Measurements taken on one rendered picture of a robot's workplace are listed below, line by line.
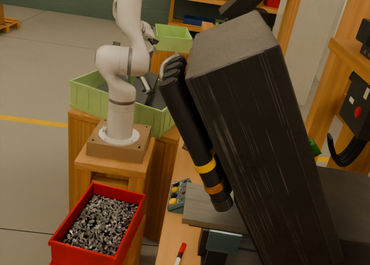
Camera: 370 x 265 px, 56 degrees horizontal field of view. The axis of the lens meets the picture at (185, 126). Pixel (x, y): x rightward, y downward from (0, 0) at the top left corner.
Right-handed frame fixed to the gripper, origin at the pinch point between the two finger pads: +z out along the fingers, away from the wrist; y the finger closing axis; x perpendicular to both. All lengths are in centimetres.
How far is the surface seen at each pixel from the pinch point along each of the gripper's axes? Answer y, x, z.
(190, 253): -111, -6, -74
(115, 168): -69, 25, -48
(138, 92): -23.3, 25.6, 3.5
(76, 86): -8, 49, -19
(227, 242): -111, -20, -77
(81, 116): -24, 56, -16
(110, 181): -72, 34, -43
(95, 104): -22, 45, -14
